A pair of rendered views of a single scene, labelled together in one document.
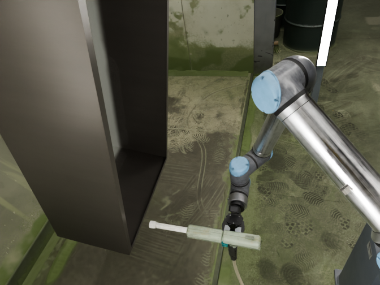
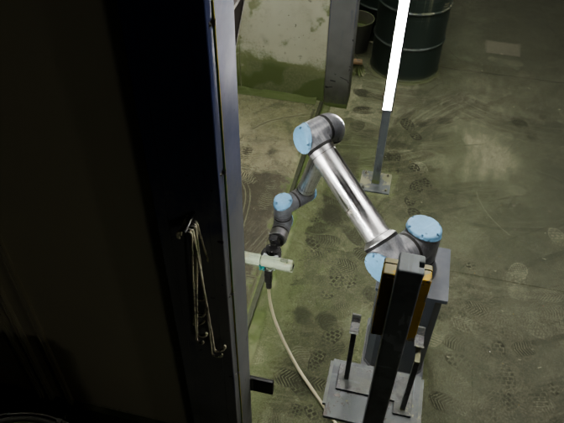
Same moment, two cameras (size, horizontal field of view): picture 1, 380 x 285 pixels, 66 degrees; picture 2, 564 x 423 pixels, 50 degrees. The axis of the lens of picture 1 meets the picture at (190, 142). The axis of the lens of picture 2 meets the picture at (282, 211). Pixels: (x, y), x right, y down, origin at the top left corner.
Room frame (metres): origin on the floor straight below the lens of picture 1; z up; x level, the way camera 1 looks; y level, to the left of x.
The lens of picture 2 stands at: (-1.25, 0.14, 2.69)
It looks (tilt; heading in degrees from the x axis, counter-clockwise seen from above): 44 degrees down; 351
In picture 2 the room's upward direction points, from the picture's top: 1 degrees clockwise
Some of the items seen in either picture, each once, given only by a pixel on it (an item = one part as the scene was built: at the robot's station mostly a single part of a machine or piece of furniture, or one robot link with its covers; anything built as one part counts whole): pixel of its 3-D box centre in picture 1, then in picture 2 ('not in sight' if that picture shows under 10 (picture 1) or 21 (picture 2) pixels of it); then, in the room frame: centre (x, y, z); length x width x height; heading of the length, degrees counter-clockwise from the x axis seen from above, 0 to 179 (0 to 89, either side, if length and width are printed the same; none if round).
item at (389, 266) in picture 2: not in sight; (399, 301); (-0.34, -0.32, 1.42); 0.12 x 0.06 x 0.26; 68
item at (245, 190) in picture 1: (240, 187); (282, 224); (0.88, -0.20, 0.49); 0.12 x 0.09 x 0.10; 158
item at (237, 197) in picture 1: (237, 202); (277, 237); (0.80, -0.17, 0.49); 0.10 x 0.05 x 0.09; 68
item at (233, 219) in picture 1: (235, 217); (274, 249); (0.72, -0.14, 0.48); 0.12 x 0.08 x 0.09; 158
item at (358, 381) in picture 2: not in sight; (379, 364); (-0.24, -0.35, 0.95); 0.26 x 0.15 x 0.32; 68
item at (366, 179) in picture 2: not in sight; (375, 182); (1.66, -0.94, 0.01); 0.20 x 0.20 x 0.01; 68
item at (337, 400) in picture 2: not in sight; (373, 396); (-0.26, -0.34, 0.78); 0.31 x 0.23 x 0.01; 68
